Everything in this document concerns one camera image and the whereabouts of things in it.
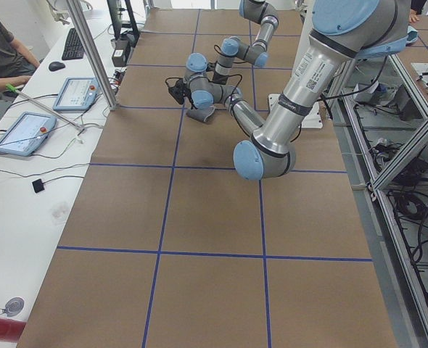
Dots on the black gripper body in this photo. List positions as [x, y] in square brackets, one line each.
[188, 95]
[220, 77]

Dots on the pink and grey towel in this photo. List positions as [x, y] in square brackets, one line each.
[200, 115]

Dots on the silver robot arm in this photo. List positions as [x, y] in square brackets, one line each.
[255, 53]
[342, 30]

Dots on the black electronics board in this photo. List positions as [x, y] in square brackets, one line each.
[118, 76]

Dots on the black box white label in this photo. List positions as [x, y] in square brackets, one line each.
[120, 55]

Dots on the black monitor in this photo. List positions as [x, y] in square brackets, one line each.
[121, 15]

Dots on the far teach pendant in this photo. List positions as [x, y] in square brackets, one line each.
[76, 95]

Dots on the teach pendant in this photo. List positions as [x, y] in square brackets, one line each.
[27, 134]
[76, 95]

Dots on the black keyboard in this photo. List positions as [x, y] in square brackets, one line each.
[73, 48]

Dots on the black computer mouse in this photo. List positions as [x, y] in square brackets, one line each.
[55, 66]

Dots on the near teach pendant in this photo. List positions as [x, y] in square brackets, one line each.
[27, 134]

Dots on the small black square pad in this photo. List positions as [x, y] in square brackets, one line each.
[38, 185]

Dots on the long metal rod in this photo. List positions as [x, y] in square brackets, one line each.
[43, 106]

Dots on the seated person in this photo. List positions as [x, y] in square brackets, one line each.
[17, 63]

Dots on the red cylinder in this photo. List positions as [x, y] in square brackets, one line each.
[11, 330]

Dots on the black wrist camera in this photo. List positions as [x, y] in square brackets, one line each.
[177, 89]

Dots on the aluminium frame post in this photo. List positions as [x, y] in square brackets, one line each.
[84, 33]

